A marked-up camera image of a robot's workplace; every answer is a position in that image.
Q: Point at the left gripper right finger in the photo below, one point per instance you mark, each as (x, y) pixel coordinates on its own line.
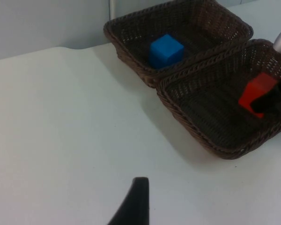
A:
(267, 103)

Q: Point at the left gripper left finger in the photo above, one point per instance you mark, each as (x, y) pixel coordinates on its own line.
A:
(135, 206)

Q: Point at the red cube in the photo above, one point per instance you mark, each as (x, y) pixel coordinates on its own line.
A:
(254, 91)

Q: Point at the blue cube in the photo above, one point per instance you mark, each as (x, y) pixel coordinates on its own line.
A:
(165, 51)

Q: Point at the dark brown wicker basket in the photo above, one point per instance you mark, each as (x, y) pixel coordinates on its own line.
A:
(201, 21)
(208, 112)

